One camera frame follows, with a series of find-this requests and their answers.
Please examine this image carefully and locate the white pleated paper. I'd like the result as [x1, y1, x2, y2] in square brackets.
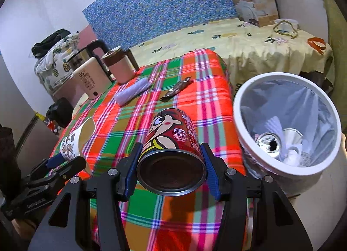
[264, 116, 284, 135]

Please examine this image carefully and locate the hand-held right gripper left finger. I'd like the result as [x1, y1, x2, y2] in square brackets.
[27, 143, 143, 251]

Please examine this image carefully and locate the brown snack wrapper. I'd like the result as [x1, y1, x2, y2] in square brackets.
[160, 77, 193, 102]

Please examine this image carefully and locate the plaid tablecloth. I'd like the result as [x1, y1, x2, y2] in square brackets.
[50, 48, 254, 251]

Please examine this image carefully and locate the white board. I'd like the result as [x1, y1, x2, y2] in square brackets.
[272, 0, 326, 40]

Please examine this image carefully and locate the white bowl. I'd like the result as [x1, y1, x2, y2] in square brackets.
[274, 19, 299, 31]

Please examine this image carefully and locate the black fabric case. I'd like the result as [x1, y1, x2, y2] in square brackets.
[47, 97, 74, 128]

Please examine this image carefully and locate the pineapple print pillow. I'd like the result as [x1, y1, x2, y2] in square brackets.
[34, 32, 80, 91]

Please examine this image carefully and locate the beige steel electric kettle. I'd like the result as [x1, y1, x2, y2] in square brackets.
[66, 40, 116, 100]

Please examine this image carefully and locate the small red white gadget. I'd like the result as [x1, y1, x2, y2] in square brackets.
[44, 117, 62, 135]

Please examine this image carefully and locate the red cartoon can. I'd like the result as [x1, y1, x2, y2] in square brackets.
[136, 108, 207, 196]

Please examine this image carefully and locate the pink mug with brown band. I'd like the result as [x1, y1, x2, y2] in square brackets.
[101, 46, 140, 84]

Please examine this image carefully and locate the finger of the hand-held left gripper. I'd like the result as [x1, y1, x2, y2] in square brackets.
[26, 155, 68, 184]
[45, 156, 87, 186]

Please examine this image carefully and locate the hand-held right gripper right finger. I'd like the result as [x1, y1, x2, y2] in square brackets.
[201, 143, 311, 251]

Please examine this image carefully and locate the red soda can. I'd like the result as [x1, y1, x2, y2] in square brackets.
[255, 132, 282, 159]

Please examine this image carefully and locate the white foam net sleeve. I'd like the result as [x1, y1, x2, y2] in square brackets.
[113, 78, 151, 106]

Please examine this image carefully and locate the person's left hand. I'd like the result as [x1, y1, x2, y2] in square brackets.
[12, 212, 41, 236]

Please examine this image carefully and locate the patterned paper cup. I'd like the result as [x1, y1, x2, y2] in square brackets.
[60, 118, 96, 176]

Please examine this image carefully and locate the blue floral headboard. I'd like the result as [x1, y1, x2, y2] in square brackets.
[82, 0, 244, 51]

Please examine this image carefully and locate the white tissue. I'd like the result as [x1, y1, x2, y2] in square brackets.
[283, 148, 300, 166]

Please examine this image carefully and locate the translucent bin liner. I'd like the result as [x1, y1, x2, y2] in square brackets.
[240, 80, 335, 178]

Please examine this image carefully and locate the black bag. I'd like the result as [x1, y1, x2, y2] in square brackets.
[32, 29, 71, 58]

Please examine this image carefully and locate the white trash bin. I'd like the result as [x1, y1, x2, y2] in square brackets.
[232, 73, 342, 194]

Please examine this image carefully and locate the pink storage box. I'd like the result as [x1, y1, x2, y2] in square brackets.
[51, 78, 88, 102]

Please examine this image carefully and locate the yellow pineapple bedsheet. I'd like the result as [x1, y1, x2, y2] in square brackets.
[127, 18, 334, 97]

